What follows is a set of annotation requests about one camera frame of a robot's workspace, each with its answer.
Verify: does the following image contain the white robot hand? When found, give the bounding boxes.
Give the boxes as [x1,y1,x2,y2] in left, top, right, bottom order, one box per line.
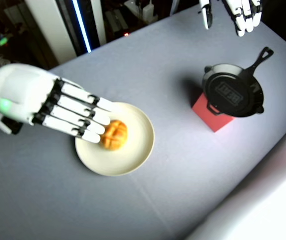
[0,62,116,144]
[199,0,263,38]

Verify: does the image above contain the black cast iron pan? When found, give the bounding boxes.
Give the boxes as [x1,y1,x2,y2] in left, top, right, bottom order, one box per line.
[202,46,275,118]

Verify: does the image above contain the golden bread bun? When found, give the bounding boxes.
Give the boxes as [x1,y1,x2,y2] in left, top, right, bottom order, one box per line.
[100,119,129,151]

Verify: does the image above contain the red block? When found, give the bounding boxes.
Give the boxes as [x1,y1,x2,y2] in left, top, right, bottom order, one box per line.
[191,91,235,133]

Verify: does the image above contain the cream round plate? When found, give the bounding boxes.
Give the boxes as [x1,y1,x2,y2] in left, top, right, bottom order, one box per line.
[74,101,155,177]

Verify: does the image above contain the white pillar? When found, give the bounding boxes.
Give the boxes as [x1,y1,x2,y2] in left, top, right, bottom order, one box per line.
[24,0,77,65]

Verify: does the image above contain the blue light strip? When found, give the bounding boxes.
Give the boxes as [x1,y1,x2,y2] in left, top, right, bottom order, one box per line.
[71,0,92,54]

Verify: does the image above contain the grey table cloth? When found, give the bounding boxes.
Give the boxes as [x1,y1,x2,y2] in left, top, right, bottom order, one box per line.
[0,3,286,240]

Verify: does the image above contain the narrow white post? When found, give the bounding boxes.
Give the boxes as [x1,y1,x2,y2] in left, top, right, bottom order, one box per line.
[90,0,107,46]

